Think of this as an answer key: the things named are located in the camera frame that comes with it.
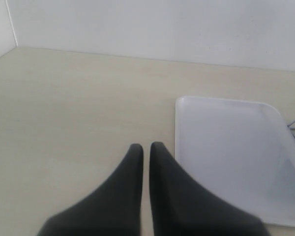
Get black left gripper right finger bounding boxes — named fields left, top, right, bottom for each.
left=149, top=142, right=269, bottom=236

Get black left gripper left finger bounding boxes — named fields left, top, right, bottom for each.
left=38, top=144, right=144, bottom=236

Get white plastic tray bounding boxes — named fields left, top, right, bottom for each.
left=175, top=96, right=295, bottom=226

